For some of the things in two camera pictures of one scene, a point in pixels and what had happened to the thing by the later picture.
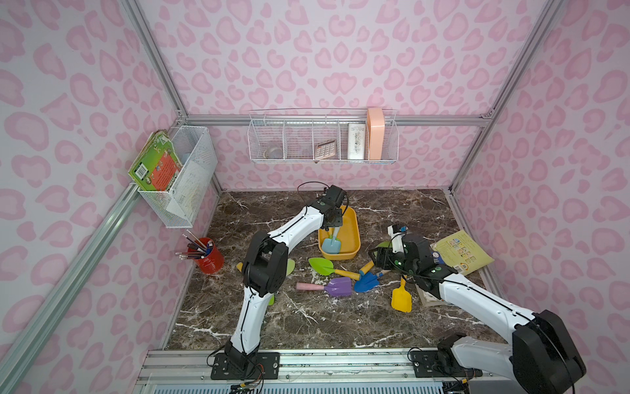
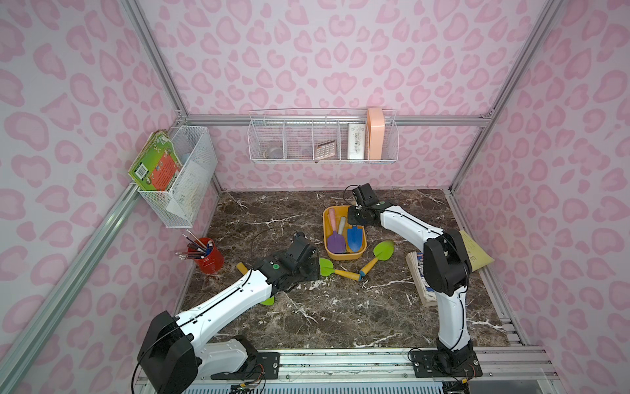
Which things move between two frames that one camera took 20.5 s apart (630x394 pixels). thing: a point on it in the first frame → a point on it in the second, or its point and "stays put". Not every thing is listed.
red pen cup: x=206 y=256 stays put
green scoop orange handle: x=326 y=267 stays put
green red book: x=157 y=165 stays put
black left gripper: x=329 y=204 → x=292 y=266
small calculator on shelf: x=326 y=149 stays put
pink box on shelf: x=376 y=133 stays put
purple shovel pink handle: x=337 y=286 → x=335 y=242
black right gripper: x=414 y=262 → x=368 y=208
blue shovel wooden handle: x=368 y=281 → x=354 y=238
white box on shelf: x=356 y=141 stays put
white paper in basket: x=187 y=196 stays put
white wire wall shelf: x=323 y=135 stays put
